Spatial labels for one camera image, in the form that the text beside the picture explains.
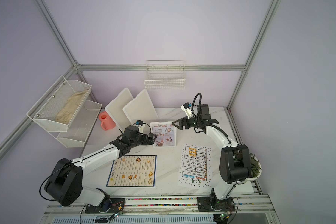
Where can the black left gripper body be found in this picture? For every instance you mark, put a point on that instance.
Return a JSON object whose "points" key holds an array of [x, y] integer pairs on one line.
{"points": [[142, 141]]}

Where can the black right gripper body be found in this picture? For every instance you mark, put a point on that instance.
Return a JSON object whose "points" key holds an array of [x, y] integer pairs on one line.
{"points": [[193, 122]]}

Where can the small special menu flyer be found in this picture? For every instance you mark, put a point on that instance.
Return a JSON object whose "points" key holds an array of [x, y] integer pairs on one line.
{"points": [[163, 135]]}

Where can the narrow white rack box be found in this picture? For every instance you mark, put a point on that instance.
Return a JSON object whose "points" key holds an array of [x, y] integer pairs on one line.
{"points": [[163, 134]]}

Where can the large white board front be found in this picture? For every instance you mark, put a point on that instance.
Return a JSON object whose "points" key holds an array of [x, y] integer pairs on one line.
{"points": [[141, 108]]}

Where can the large white board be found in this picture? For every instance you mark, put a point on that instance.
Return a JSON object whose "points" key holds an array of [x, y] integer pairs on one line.
{"points": [[141, 108], [115, 109]]}

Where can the dotted table price menu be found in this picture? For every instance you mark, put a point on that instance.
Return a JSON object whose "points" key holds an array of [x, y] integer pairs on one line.
{"points": [[195, 167]]}

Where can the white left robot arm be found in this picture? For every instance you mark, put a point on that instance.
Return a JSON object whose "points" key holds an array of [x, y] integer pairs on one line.
{"points": [[65, 184]]}

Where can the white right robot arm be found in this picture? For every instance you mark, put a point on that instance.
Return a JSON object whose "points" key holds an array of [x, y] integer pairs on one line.
{"points": [[235, 161]]}

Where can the large dim sum menu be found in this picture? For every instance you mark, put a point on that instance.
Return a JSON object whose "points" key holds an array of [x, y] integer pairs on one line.
{"points": [[133, 171]]}

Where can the pink plastic cup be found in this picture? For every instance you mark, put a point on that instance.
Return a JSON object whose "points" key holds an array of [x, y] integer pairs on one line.
{"points": [[107, 122]]}

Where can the large white board rear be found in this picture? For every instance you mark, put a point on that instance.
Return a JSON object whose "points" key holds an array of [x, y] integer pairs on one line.
{"points": [[115, 109]]}

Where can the potted green plant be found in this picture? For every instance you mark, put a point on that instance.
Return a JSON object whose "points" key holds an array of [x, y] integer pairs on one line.
{"points": [[256, 169]]}

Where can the beige cloth in shelf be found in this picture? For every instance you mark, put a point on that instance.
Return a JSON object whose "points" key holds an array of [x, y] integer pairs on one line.
{"points": [[67, 112]]}

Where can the upper white mesh shelf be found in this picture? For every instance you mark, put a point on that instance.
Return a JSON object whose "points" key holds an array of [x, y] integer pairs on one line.
{"points": [[45, 110]]}

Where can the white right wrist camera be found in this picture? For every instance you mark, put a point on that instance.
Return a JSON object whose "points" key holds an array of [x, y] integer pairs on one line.
{"points": [[187, 109]]}

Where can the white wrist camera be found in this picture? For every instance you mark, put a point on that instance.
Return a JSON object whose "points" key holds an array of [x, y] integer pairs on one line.
{"points": [[140, 125], [187, 109]]}

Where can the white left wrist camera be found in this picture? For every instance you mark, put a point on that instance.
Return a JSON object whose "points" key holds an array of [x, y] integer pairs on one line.
{"points": [[140, 125]]}

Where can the white wire wall basket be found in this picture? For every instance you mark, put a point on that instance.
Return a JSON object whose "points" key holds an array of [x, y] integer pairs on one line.
{"points": [[165, 75]]}

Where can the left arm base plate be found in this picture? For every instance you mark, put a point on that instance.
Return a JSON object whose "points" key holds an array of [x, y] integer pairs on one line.
{"points": [[112, 205]]}

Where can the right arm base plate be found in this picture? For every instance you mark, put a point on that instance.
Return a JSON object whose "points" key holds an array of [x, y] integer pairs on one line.
{"points": [[209, 204]]}

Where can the aluminium front rail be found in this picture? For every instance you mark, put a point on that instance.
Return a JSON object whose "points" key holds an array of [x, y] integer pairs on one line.
{"points": [[171, 205]]}

